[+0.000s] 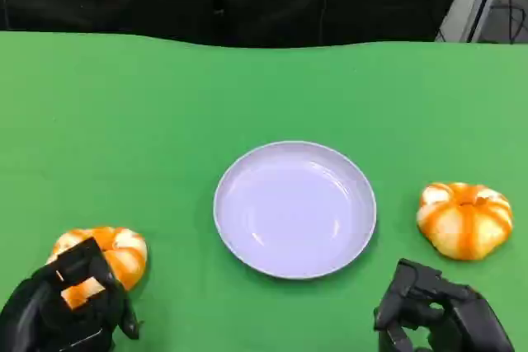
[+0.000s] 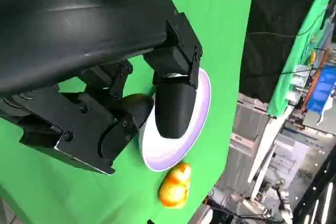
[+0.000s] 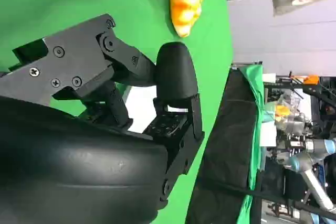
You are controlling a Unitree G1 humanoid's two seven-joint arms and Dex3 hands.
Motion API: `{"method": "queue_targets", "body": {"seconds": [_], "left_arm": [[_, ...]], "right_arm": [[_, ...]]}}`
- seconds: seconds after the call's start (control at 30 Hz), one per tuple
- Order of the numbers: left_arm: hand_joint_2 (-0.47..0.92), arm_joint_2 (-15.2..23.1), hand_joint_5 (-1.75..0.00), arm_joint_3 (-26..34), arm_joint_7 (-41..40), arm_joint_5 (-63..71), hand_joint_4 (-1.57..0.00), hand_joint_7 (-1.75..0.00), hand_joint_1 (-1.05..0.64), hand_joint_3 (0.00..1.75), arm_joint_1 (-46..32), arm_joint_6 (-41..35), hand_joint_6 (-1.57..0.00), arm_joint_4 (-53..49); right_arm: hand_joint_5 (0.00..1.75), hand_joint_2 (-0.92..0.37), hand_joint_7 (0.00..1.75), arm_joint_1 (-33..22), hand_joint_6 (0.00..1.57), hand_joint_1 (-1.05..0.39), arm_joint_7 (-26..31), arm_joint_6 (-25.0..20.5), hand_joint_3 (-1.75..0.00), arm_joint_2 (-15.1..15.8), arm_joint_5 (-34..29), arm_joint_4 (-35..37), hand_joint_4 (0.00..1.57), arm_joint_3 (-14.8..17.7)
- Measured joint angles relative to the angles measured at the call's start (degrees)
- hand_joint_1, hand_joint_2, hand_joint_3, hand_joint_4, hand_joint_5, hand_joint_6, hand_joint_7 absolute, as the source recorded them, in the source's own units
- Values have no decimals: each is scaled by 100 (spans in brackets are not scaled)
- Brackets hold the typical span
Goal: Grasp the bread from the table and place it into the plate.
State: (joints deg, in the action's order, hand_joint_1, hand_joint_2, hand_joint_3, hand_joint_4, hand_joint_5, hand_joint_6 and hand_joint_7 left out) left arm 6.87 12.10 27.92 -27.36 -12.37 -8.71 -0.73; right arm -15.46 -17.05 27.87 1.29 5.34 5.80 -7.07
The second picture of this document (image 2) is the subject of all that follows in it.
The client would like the white background table frame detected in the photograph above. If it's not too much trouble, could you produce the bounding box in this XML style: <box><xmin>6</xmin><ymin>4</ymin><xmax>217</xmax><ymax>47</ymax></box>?
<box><xmin>247</xmin><ymin>104</ymin><xmax>293</xmax><ymax>204</ymax></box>

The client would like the green table cloth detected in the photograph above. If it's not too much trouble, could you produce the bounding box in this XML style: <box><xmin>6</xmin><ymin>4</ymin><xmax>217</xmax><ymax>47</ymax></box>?
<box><xmin>0</xmin><ymin>0</ymin><xmax>260</xmax><ymax>224</ymax></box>

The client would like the thin cable on curtain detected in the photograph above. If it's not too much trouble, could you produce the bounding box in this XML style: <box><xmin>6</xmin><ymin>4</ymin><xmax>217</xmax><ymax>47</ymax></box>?
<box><xmin>248</xmin><ymin>31</ymin><xmax>317</xmax><ymax>37</ymax></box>

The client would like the green background cloth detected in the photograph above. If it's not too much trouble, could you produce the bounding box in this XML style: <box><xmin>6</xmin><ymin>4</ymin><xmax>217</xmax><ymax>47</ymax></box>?
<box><xmin>267</xmin><ymin>0</ymin><xmax>336</xmax><ymax>116</ymax></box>

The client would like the lilac plate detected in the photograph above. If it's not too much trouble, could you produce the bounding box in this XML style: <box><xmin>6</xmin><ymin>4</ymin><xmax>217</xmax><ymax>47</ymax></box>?
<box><xmin>139</xmin><ymin>68</ymin><xmax>212</xmax><ymax>172</ymax></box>

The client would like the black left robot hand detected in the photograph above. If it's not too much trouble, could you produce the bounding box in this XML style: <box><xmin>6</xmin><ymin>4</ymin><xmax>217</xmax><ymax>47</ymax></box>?
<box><xmin>0</xmin><ymin>0</ymin><xmax>204</xmax><ymax>176</ymax></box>

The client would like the black backdrop curtain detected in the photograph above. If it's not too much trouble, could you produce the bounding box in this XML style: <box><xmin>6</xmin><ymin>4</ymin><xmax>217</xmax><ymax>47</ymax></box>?
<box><xmin>240</xmin><ymin>0</ymin><xmax>332</xmax><ymax>104</ymax></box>

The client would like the blue background crate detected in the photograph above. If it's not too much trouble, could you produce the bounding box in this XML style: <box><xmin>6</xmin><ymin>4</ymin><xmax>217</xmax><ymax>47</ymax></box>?
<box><xmin>305</xmin><ymin>63</ymin><xmax>336</xmax><ymax>115</ymax></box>

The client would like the orange white toy bread roll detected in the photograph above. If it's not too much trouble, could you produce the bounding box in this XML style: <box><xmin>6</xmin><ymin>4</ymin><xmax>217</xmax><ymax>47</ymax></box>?
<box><xmin>159</xmin><ymin>162</ymin><xmax>194</xmax><ymax>203</ymax></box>

